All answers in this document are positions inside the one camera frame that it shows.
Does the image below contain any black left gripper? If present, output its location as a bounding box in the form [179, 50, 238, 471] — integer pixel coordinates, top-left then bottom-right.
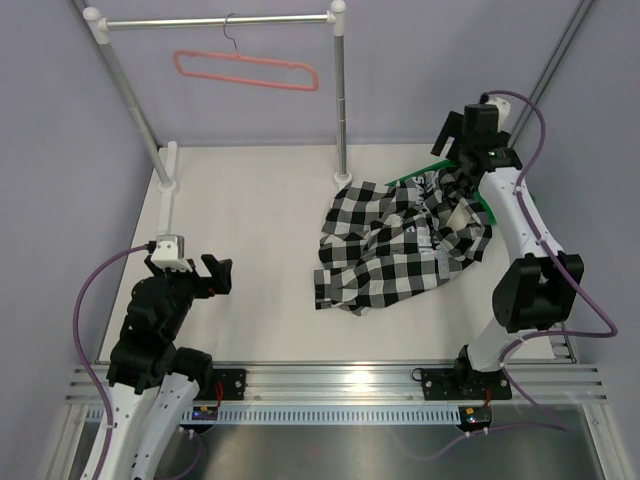
[146, 254, 231, 340]

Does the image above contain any black white checked shirt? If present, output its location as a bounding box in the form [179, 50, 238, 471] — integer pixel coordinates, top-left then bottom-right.
[313, 177, 493, 316]

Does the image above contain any pink clothes hanger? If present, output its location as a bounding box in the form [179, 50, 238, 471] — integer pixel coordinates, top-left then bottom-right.
[172, 13, 320, 93]

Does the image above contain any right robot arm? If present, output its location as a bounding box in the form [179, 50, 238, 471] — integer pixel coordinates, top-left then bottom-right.
[420, 98, 584, 400]

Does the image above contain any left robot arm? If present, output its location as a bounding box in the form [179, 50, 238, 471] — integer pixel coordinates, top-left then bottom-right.
[72, 243, 233, 479]

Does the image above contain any green plastic tray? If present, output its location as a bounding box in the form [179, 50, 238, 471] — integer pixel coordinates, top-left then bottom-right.
[386, 160, 498, 226]

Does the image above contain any silver white clothes rack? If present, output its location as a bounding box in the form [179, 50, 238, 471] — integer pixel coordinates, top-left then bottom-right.
[72, 1, 352, 236]

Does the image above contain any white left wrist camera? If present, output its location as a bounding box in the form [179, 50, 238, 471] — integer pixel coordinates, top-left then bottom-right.
[145, 234, 194, 273]

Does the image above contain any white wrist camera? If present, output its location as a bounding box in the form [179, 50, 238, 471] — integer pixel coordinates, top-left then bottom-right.
[480, 94, 511, 132]
[145, 234, 194, 273]

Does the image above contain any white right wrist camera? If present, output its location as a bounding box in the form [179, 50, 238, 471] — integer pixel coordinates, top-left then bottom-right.
[480, 94, 511, 132]

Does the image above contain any aluminium mounting rail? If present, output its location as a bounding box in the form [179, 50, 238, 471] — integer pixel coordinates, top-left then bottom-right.
[64, 358, 609, 406]

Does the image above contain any white slotted cable duct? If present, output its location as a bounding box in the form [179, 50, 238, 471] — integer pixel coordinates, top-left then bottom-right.
[87, 405, 469, 424]

